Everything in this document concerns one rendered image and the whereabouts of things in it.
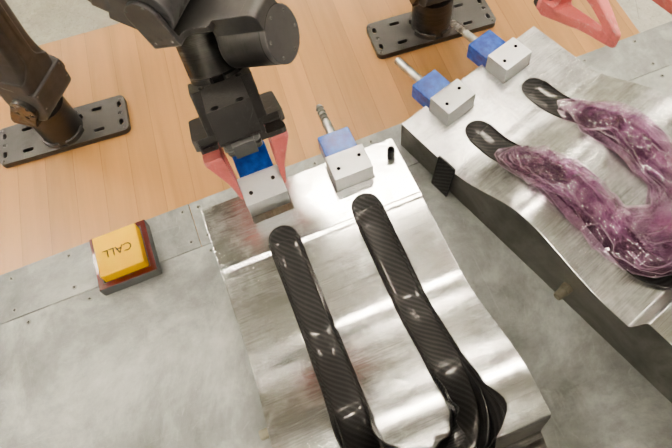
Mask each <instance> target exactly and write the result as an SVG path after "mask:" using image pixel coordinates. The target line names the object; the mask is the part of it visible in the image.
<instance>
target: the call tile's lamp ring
mask: <svg viewBox="0 0 672 448"><path fill-rule="evenodd" d="M134 224H136V225H137V227H138V226H140V227H141V231H142V235H143V238H144V242H145V246H146V250H147V254H148V257H149V261H150V265H151V266H149V267H147V268H144V269H141V270H139V271H136V272H134V273H131V274H129V275H126V276H123V277H121V278H118V279H116V280H113V281H111V282H108V283H105V284H104V283H103V279H102V278H100V274H99V270H98V265H97V260H96V256H95V251H94V247H93V242H92V239H91V240H89V243H90V248H91V252H92V257H93V262H94V266H95V271H96V276H97V280H98V285H99V290H100V291H101V290H104V289H106V288H109V287H111V286H114V285H117V284H119V283H122V282H124V281H127V280H129V279H132V278H135V277H137V276H140V275H142V274H145V273H147V272H150V271H153V270H155V269H157V266H156V263H155V259H154V255H153V251H152V248H151V244H150V240H149V237H148V233H147V229H146V225H145V222H144V220H141V221H138V222H136V223H134Z"/></svg>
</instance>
